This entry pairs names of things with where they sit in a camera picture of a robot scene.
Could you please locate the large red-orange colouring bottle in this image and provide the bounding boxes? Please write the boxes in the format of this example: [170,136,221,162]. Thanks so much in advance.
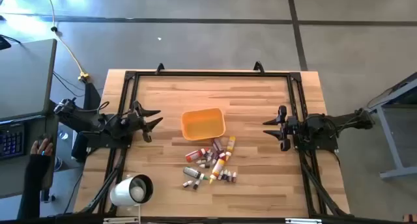
[184,147,210,163]

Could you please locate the orange plastic bin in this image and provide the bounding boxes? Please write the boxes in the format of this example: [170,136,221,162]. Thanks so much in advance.
[180,107,227,142]

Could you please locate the large dark red colouring bottle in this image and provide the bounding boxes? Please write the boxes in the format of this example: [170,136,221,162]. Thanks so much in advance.
[211,137,227,160]

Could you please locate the person's hand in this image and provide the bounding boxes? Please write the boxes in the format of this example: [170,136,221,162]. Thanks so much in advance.
[29,137,54,158]

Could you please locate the black aluminium table frame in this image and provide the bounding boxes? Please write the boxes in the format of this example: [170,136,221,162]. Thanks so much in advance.
[78,69,351,220]

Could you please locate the small black desk device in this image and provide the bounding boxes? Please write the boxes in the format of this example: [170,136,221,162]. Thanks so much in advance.
[0,34,12,51]

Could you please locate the black power supply box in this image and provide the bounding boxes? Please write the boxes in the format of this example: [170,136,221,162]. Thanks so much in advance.
[70,132,91,162]

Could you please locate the yellow power cable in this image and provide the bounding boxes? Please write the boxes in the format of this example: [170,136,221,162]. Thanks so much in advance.
[41,0,91,84]

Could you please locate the black backlit keyboard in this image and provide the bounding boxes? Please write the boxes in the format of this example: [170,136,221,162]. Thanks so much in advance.
[0,121,27,160]

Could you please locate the white cylindrical lamp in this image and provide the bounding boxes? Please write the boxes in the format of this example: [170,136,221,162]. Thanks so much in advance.
[109,174,154,208]

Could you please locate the silver metal bracket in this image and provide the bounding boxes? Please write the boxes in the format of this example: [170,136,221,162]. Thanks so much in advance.
[103,217,140,224]
[285,217,323,224]

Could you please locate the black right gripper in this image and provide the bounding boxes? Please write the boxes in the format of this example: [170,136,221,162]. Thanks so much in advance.
[263,105,300,152]

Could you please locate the dark grey desk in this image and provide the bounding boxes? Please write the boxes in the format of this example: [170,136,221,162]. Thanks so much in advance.
[0,115,60,199]

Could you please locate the large yellow colouring bottle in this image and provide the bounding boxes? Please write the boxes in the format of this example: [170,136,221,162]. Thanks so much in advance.
[225,135,237,162]

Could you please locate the large green colouring bottle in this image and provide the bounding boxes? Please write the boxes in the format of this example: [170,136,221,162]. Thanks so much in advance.
[182,166,210,182]

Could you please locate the person's forearm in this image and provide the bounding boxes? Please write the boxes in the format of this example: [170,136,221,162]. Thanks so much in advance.
[18,153,52,220]

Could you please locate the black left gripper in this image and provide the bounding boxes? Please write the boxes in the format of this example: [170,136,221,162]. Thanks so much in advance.
[121,101,164,143]

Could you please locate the large orange yellow-tipped bottle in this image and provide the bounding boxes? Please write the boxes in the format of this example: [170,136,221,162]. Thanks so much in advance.
[208,158,227,185]

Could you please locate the grey metal side table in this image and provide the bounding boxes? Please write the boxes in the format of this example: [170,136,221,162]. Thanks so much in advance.
[359,70,417,181]

